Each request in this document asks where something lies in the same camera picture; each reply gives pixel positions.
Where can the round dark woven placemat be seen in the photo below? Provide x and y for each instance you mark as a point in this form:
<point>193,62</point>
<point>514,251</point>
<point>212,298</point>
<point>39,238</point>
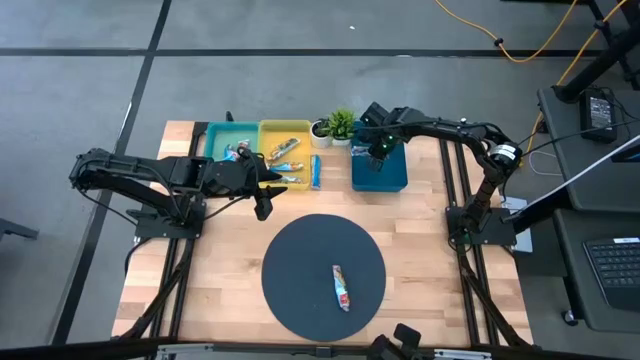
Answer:
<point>300,280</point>

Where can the orange blue granola bar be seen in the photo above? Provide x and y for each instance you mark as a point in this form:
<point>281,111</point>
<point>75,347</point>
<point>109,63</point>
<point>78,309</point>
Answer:
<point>286,166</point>

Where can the blue red white granola bar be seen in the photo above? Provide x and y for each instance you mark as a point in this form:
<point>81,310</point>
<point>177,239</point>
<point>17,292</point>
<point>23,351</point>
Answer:
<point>341,287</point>

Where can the green plant in white pot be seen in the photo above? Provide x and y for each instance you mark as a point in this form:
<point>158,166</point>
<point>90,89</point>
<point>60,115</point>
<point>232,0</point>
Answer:
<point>342,125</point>

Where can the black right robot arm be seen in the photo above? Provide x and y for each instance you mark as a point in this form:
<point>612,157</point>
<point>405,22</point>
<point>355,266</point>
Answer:
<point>450,131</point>

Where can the yellow plastic bin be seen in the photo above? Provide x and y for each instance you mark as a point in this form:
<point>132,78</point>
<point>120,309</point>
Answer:
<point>295,132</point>

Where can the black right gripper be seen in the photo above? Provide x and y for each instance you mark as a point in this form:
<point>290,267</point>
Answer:
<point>381,135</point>

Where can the silver metal bar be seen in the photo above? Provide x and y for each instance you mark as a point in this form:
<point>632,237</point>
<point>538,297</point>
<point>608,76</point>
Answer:
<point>595,165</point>

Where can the blue plastic bin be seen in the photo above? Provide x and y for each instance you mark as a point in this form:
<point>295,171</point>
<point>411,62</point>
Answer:
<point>390,175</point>

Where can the dark plant in cream pot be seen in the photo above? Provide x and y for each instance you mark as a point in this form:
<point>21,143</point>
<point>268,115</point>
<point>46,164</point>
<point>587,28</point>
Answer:
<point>320,137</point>

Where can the green orange granola bar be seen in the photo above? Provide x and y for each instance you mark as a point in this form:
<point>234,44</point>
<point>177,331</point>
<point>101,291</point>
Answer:
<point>285,148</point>

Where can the black stand leg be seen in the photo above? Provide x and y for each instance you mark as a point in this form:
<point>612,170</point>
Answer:
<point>600,65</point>

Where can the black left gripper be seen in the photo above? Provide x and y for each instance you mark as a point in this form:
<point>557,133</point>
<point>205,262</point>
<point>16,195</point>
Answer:
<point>230,177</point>

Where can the black laptop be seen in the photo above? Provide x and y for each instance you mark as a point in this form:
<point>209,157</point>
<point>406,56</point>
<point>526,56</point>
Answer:
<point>617,270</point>

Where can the dark grey desk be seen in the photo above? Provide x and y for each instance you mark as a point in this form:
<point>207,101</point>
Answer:
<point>575,280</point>
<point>565,150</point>

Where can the white control box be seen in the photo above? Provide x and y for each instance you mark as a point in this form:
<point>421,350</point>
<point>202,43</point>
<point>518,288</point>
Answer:
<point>522,240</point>

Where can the teal plastic bin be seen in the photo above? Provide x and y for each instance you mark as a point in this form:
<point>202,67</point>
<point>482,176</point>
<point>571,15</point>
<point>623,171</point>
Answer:
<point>225,132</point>

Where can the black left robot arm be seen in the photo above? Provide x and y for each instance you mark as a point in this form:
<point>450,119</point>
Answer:
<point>130,172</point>

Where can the blue green granola bar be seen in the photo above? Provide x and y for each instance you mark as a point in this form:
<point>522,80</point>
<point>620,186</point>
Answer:
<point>289,179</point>

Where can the black power adapter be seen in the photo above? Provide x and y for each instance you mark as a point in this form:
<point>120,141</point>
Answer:
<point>597,115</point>

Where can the black aluminium table frame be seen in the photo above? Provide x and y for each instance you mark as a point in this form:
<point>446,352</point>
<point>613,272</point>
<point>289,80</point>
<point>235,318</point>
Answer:
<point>425,129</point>

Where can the grey chair leg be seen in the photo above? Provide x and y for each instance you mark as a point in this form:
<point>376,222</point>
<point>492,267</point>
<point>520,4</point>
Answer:
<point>15,229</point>

